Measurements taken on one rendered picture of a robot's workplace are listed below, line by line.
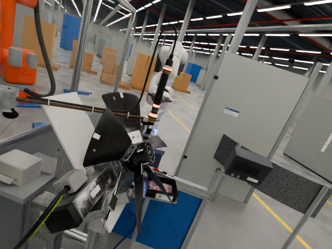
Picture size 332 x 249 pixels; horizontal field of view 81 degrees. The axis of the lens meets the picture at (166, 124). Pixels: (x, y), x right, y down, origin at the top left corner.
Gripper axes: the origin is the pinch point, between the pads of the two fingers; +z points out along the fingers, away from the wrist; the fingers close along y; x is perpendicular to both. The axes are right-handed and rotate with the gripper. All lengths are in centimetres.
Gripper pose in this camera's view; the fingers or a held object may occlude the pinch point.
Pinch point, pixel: (157, 99)
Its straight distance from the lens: 99.9
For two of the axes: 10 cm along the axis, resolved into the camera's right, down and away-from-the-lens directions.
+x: 3.0, -9.0, -3.1
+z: -1.6, 2.7, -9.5
